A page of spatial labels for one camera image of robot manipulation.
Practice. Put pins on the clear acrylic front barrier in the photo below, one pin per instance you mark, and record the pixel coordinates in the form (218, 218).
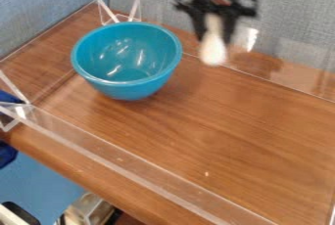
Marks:
(145, 189)

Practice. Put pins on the blue bowl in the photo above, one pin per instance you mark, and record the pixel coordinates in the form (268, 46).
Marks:
(126, 59)

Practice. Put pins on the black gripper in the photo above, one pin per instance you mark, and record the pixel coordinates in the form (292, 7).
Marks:
(229, 8)

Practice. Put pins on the blue cloth object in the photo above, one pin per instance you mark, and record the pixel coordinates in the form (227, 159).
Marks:
(8, 153)

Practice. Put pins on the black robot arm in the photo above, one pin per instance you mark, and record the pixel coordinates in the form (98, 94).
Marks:
(227, 10)

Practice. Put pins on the clear acrylic barrier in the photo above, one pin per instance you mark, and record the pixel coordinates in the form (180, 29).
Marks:
(300, 68)
(145, 189)

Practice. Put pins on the clear acrylic back barrier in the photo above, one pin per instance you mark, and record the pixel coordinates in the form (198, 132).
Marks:
(300, 68)

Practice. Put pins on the white brown toy mushroom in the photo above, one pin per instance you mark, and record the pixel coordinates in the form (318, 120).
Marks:
(212, 51)

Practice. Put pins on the black white object bottom left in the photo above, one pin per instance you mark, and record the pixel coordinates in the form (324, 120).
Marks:
(13, 215)

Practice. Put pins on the clear acrylic corner bracket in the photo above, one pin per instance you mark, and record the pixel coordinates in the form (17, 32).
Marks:
(110, 16)

